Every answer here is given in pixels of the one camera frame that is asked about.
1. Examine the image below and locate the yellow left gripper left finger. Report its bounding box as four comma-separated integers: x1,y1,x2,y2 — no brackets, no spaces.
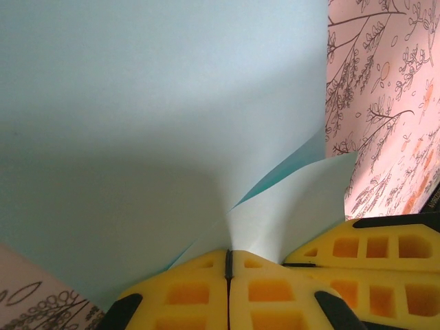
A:
102,250,230,330

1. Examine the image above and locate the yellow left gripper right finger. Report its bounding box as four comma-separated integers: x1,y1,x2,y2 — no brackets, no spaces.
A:
229,250,362,330

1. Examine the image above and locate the teal paper sheet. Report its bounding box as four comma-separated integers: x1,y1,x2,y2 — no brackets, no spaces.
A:
0,0,359,310

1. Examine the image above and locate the floral table mat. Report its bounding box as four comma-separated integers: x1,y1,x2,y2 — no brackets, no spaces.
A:
0,0,440,330

